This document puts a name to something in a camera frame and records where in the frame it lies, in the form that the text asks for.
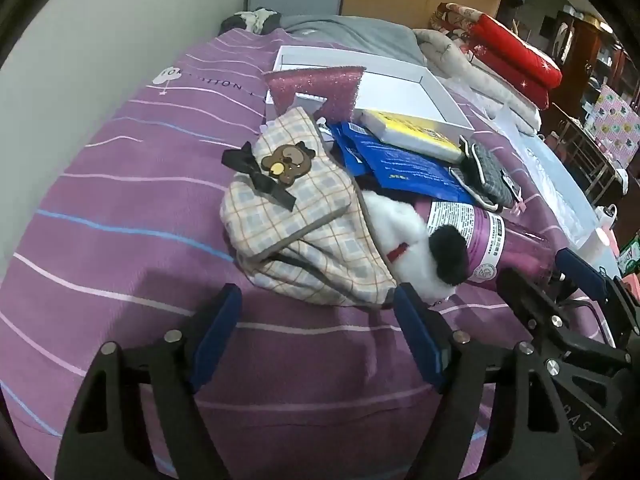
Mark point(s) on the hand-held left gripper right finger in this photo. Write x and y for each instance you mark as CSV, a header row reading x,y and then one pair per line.
x,y
420,340

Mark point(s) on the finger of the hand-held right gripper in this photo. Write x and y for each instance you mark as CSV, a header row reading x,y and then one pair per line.
x,y
530,310
580,267

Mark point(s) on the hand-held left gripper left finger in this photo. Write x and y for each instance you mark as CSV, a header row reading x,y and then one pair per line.
x,y
215,335

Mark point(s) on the white black plush dog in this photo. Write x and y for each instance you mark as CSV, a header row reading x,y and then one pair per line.
x,y
405,240

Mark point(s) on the dark green plaid pouch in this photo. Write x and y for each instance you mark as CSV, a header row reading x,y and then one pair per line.
x,y
492,175

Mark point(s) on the beige plaid bear pouch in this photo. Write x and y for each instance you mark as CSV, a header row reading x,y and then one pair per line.
x,y
300,200

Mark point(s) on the blue plastic packet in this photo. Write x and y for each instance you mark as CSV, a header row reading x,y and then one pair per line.
x,y
415,170

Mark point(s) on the yellow white book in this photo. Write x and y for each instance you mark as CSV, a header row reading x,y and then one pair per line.
x,y
410,132

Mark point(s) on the white cardboard box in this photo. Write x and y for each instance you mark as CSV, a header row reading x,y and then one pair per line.
x,y
400,95

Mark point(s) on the pink glitter scouring pad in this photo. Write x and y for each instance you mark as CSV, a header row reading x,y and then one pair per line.
x,y
310,82

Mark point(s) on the white paper roll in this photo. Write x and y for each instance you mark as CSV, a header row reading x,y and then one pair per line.
x,y
600,245

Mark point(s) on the green packet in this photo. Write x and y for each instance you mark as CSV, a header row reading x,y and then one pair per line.
x,y
630,257

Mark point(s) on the clear plastic bag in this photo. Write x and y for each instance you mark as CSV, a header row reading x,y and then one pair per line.
x,y
560,180

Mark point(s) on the gold metal rack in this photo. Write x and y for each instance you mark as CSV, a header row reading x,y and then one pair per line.
x,y
585,160

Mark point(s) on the floral patterned box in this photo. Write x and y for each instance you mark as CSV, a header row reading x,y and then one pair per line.
x,y
615,125

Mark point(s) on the purple striped bedsheet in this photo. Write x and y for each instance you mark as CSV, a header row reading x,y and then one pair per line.
x,y
125,185

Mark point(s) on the dark wooden cabinet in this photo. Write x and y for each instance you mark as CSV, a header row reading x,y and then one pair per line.
x,y
582,45

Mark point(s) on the red folded blanket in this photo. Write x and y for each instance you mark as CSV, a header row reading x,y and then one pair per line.
x,y
510,55

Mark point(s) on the beige folded quilt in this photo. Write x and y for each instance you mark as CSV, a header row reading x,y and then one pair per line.
x,y
465,70

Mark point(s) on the grey blanket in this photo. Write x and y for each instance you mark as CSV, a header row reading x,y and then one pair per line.
x,y
360,35

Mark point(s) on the dark and white cloth bundle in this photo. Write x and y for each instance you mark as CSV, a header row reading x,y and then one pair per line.
x,y
250,20

